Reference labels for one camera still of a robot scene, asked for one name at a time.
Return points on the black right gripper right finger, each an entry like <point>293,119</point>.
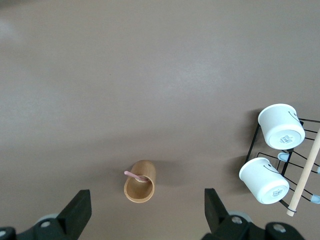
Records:
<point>217,217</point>

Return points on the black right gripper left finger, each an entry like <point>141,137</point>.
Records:
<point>70,215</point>

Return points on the pink chopstick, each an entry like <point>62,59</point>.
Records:
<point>130,173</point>

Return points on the white smiley cup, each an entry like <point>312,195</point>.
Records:
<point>277,122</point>
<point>260,177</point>

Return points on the bamboo cylinder chopstick holder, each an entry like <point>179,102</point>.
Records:
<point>146,166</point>

